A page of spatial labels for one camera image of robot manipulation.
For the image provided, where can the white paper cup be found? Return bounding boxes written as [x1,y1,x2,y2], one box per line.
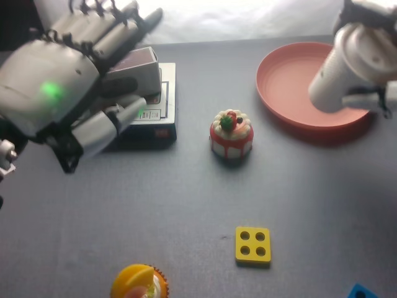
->
[308,23,396,113]

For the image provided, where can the white sheet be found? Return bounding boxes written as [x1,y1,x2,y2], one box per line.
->
[133,0,351,50]

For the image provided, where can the orange cupcake toy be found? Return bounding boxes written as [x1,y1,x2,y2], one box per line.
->
[110,263,170,298]

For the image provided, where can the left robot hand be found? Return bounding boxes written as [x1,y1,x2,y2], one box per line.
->
[0,0,164,174]

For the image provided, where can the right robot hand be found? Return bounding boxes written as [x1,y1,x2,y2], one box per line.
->
[333,0,397,120]

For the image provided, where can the boxed calculator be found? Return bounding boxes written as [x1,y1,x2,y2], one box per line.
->
[102,61,178,153]

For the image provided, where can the grey table cloth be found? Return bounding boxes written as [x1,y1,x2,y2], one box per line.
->
[0,33,397,298]

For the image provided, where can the blue block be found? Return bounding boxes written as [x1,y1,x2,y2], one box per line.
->
[346,282,381,298]

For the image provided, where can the pink plate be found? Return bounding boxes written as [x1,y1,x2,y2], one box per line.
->
[256,42,378,129]

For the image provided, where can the yellow four-hole block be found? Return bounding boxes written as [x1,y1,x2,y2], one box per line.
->
[234,226,272,268]

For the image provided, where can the strawberry cake toy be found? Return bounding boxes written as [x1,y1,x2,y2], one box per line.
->
[210,109,255,161]

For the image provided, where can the purple card box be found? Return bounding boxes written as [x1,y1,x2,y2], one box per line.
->
[102,46,163,97]

